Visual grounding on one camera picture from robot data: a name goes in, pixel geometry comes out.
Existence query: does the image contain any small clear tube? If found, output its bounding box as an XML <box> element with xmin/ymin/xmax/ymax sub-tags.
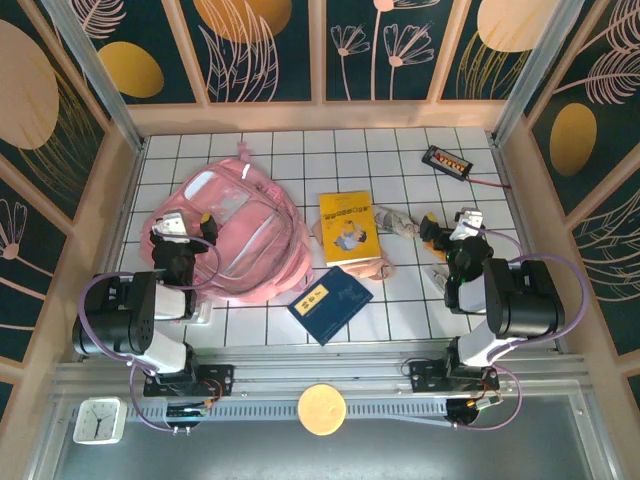
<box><xmin>430</xmin><ymin>268</ymin><xmax>454</xmax><ymax>294</ymax></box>

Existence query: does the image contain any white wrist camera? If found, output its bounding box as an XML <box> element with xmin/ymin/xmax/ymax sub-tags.
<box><xmin>452</xmin><ymin>207</ymin><xmax>486</xmax><ymax>242</ymax></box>
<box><xmin>151</xmin><ymin>210</ymin><xmax>190</xmax><ymax>237</ymax></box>

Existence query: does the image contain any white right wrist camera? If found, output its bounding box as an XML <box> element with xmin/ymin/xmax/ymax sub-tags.
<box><xmin>452</xmin><ymin>207</ymin><xmax>486</xmax><ymax>242</ymax></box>

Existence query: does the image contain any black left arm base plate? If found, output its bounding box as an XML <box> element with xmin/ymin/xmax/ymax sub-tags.
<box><xmin>143</xmin><ymin>363</ymin><xmax>235</xmax><ymax>399</ymax></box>

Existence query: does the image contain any grey metal shelf plate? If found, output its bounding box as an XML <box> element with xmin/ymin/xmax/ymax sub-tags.
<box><xmin>49</xmin><ymin>394</ymin><xmax>614</xmax><ymax>480</ymax></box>

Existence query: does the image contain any grey white cloth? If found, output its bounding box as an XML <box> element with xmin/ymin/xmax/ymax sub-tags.
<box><xmin>374</xmin><ymin>204</ymin><xmax>422</xmax><ymax>240</ymax></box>

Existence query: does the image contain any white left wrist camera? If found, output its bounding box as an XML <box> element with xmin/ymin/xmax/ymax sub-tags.
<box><xmin>151</xmin><ymin>210</ymin><xmax>190</xmax><ymax>237</ymax></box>

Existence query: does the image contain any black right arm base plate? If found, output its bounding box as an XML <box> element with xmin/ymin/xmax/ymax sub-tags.
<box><xmin>408</xmin><ymin>359</ymin><xmax>500</xmax><ymax>394</ymax></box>

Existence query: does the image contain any aluminium corner post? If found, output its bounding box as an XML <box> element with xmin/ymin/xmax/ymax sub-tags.
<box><xmin>41</xmin><ymin>0</ymin><xmax>147</xmax><ymax>152</ymax></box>
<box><xmin>491</xmin><ymin>0</ymin><xmax>587</xmax><ymax>146</ymax></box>

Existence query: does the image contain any yellow book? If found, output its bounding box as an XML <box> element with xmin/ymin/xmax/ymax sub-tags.
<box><xmin>318</xmin><ymin>190</ymin><xmax>384</xmax><ymax>268</ymax></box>

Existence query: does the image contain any round yellow sponge disc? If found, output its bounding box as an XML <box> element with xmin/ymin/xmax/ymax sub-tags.
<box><xmin>298</xmin><ymin>383</ymin><xmax>346</xmax><ymax>436</ymax></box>

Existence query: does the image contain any aluminium front rail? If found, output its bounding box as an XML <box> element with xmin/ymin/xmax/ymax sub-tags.
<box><xmin>49</xmin><ymin>349</ymin><xmax>594</xmax><ymax>401</ymax></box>

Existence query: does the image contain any black battery box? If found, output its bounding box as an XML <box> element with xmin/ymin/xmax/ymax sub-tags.
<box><xmin>421</xmin><ymin>144</ymin><xmax>474</xmax><ymax>180</ymax></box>

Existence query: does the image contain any black electronics module with wires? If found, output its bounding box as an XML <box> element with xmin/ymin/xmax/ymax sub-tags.
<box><xmin>444</xmin><ymin>389</ymin><xmax>504</xmax><ymax>430</ymax></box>
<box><xmin>164</xmin><ymin>397</ymin><xmax>212</xmax><ymax>434</ymax></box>

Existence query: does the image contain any grey slotted cable duct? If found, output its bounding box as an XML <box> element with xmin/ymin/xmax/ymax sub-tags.
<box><xmin>124</xmin><ymin>399</ymin><xmax>451</xmax><ymax>422</ymax></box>

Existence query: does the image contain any pink backpack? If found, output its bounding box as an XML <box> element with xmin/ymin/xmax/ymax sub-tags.
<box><xmin>141</xmin><ymin>141</ymin><xmax>315</xmax><ymax>305</ymax></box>

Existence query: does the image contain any aluminium side rail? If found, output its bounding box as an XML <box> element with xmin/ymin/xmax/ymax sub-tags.
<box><xmin>492</xmin><ymin>134</ymin><xmax>569</xmax><ymax>354</ymax></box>
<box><xmin>79</xmin><ymin>137</ymin><xmax>147</xmax><ymax>362</ymax></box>

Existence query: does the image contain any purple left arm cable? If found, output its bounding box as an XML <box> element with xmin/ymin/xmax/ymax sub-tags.
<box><xmin>78</xmin><ymin>234</ymin><xmax>224</xmax><ymax>432</ymax></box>

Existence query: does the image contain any dark blue notebook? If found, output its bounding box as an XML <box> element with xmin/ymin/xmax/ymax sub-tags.
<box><xmin>286</xmin><ymin>265</ymin><xmax>375</xmax><ymax>347</ymax></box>

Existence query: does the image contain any white square alarm clock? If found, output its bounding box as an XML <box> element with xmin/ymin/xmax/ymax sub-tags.
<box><xmin>73</xmin><ymin>397</ymin><xmax>128</xmax><ymax>446</ymax></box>

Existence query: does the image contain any red wire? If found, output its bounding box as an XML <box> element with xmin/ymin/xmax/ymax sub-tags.
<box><xmin>467</xmin><ymin>175</ymin><xmax>512</xmax><ymax>190</ymax></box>

